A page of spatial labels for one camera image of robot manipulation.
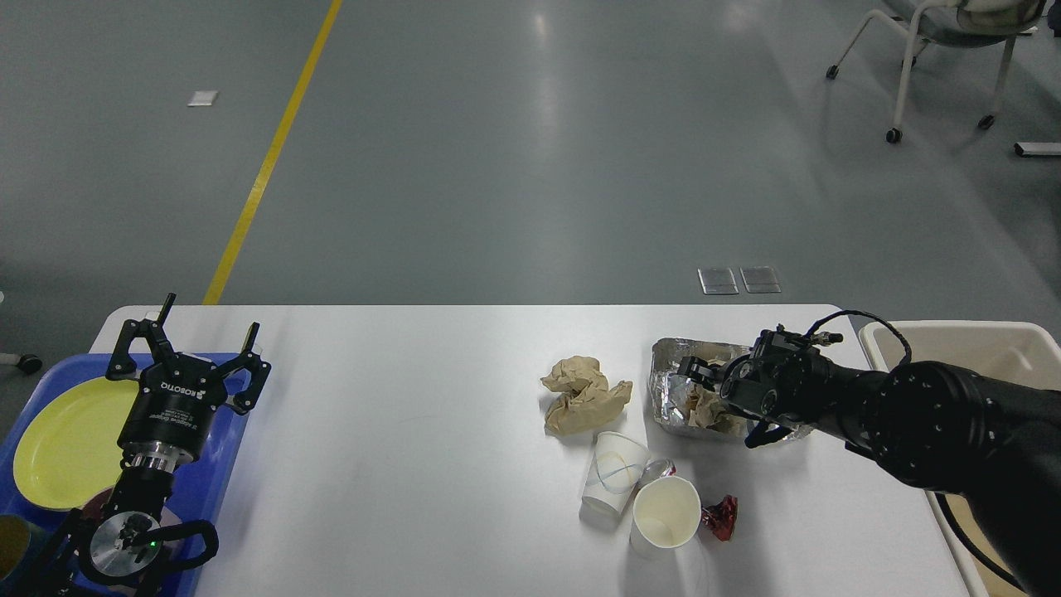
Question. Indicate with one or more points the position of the white wheeled chair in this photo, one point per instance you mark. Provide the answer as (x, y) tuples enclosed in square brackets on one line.
[(958, 24)]

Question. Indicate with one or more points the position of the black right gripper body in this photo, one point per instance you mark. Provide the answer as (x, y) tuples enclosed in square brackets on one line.
[(737, 384)]

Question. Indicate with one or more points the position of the white bar on floor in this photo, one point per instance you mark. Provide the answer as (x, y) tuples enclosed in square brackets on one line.
[(1037, 149)]

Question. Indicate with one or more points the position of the silver floor socket plate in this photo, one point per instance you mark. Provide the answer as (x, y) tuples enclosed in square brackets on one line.
[(718, 281)]

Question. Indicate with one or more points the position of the white floor marker tile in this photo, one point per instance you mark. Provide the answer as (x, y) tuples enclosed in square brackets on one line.
[(203, 98)]

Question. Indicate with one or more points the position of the beige plastic bin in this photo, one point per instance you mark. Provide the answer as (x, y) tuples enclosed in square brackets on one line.
[(1015, 352)]

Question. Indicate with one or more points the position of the crumpled brown paper ball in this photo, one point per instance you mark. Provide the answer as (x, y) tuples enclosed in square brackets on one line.
[(585, 399)]

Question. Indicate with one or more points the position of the aluminium foil sheet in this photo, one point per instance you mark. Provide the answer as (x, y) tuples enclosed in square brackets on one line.
[(667, 391)]

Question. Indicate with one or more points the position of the yellow plastic plate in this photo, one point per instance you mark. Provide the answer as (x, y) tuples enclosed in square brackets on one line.
[(69, 453)]

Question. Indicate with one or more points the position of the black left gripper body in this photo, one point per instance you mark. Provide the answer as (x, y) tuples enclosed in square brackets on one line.
[(172, 415)]

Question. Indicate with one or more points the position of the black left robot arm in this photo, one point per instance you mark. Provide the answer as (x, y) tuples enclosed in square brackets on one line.
[(75, 562)]

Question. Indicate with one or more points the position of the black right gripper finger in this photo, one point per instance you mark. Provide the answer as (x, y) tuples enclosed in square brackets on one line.
[(707, 373)]

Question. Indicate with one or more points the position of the black caster wheel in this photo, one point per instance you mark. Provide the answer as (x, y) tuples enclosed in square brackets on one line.
[(29, 364)]

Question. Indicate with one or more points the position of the blue plastic tray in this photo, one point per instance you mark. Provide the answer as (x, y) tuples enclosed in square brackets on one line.
[(199, 488)]

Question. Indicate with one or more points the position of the brown paper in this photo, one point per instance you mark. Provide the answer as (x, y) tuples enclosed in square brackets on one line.
[(704, 410)]

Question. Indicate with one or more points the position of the red foil wrapper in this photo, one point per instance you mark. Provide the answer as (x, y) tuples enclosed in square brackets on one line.
[(720, 519)]

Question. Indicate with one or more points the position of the white patterned paper cup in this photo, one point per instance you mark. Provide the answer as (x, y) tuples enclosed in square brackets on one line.
[(615, 467)]

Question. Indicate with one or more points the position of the pink mug brown inside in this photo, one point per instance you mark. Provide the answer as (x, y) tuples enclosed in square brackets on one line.
[(99, 499)]

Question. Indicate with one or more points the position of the teal mug yellow inside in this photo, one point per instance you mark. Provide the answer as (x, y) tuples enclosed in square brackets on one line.
[(21, 543)]

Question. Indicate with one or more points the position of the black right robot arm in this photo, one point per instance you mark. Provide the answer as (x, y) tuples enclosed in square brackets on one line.
[(931, 425)]

